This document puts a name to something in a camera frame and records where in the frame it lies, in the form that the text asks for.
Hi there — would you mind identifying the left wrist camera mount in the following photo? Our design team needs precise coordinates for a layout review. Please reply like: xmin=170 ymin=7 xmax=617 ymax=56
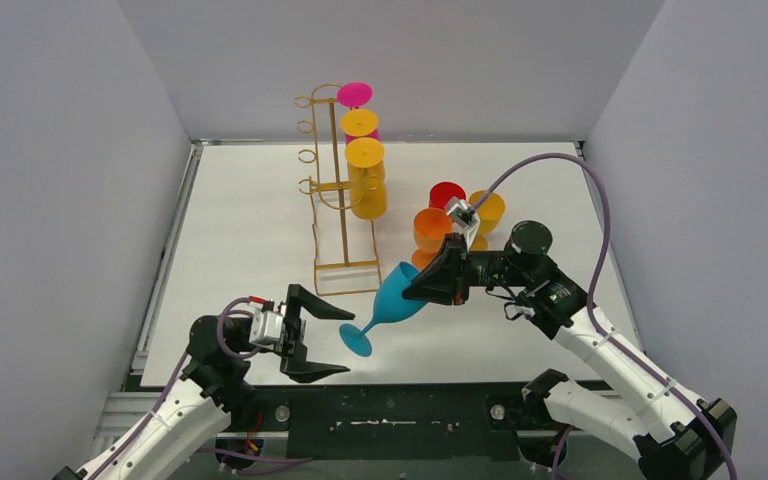
xmin=249 ymin=300 xmax=285 ymax=351

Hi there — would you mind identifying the yellow wine glass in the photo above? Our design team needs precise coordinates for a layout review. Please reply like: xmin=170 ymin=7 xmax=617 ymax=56
xmin=345 ymin=137 xmax=388 ymax=220
xmin=470 ymin=193 xmax=506 ymax=251
xmin=340 ymin=108 xmax=379 ymax=137

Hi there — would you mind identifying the red wine glass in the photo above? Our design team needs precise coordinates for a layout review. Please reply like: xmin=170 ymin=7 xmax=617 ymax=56
xmin=428 ymin=181 xmax=466 ymax=211

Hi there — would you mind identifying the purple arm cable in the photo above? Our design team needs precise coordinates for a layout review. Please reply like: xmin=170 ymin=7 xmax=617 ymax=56
xmin=82 ymin=296 xmax=316 ymax=480
xmin=473 ymin=152 xmax=740 ymax=480

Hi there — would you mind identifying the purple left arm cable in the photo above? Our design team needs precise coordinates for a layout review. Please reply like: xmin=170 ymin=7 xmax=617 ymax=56
xmin=82 ymin=296 xmax=316 ymax=480

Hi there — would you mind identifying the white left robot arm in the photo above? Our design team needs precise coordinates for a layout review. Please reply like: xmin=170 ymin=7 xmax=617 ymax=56
xmin=55 ymin=284 xmax=355 ymax=479

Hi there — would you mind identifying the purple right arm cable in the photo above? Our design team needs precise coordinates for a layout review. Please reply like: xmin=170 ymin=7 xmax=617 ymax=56
xmin=473 ymin=152 xmax=740 ymax=480

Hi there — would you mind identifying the aluminium table edge rail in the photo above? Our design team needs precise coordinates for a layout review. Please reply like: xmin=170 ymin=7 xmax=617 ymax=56
xmin=82 ymin=137 xmax=654 ymax=480

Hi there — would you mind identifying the orange wine glass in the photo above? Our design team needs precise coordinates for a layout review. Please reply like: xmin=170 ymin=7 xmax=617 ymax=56
xmin=411 ymin=207 xmax=453 ymax=270

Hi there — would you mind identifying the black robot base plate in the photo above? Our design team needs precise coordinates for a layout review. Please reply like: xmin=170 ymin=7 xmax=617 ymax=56
xmin=213 ymin=382 xmax=564 ymax=461

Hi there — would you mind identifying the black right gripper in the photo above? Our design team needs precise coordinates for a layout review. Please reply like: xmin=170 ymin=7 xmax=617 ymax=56
xmin=404 ymin=230 xmax=532 ymax=305

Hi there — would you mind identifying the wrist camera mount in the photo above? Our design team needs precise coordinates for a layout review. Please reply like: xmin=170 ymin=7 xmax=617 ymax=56
xmin=444 ymin=197 xmax=481 ymax=247
xmin=249 ymin=300 xmax=285 ymax=351

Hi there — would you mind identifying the magenta wine glass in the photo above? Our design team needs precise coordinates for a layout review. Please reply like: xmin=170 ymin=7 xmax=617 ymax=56
xmin=336 ymin=82 xmax=380 ymax=143

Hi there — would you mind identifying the blue wine glass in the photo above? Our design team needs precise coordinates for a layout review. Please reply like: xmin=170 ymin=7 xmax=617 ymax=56
xmin=339 ymin=262 xmax=427 ymax=357

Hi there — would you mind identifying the gold wire glass rack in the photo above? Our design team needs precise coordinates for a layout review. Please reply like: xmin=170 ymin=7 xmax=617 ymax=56
xmin=294 ymin=83 xmax=383 ymax=296

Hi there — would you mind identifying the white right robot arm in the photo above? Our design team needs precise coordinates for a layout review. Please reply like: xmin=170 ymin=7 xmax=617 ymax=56
xmin=403 ymin=221 xmax=737 ymax=479

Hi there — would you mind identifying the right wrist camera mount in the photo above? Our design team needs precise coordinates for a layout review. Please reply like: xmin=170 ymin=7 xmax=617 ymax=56
xmin=444 ymin=197 xmax=481 ymax=247

